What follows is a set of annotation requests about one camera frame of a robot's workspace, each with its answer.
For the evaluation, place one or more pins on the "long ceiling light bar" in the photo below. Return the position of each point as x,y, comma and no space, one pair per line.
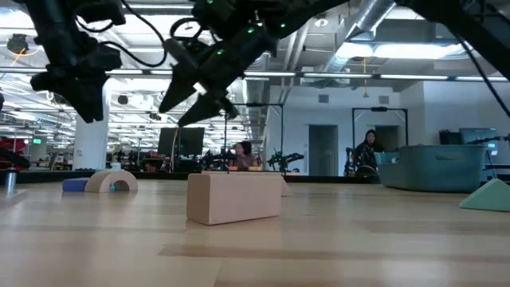
338,75

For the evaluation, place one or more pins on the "purple-blue rectangular block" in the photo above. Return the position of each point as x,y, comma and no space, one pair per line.
75,185

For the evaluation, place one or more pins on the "black monitor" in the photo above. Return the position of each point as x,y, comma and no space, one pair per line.
187,141

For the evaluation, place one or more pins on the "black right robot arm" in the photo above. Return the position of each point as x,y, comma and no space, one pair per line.
458,24

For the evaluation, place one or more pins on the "large natural wood rectangular block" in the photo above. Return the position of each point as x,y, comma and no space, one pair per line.
233,199

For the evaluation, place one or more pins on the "white building column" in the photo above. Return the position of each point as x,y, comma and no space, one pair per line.
91,143

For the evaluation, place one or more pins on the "person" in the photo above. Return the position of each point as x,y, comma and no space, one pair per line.
368,153
244,157

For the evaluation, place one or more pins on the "black metal frame stand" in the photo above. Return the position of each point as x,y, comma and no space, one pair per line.
255,104
378,108

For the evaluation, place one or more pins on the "silver ventilation duct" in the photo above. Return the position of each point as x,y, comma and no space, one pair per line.
370,20

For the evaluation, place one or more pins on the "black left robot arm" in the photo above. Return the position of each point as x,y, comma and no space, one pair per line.
52,24

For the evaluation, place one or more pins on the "green black robot arm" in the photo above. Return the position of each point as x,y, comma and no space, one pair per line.
285,159

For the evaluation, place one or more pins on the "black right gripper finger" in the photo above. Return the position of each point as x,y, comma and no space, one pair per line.
207,111
179,89

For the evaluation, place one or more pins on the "metal cylinder post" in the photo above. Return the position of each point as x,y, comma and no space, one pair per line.
10,181

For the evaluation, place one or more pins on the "grey desk monitor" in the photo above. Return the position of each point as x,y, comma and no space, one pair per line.
478,137

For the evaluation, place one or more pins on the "teal triangle block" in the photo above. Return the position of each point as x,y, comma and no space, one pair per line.
492,199

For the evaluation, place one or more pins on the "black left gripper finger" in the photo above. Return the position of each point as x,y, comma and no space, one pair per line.
97,101
81,101

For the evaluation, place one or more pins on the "teal cylinder block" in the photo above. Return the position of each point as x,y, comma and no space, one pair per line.
112,188

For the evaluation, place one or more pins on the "natural wood triangle block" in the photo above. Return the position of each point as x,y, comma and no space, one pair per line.
285,189

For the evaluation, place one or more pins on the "natural wood arch block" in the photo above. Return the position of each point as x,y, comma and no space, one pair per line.
101,179

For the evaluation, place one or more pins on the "teal plastic bin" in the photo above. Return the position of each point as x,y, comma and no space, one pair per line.
432,169

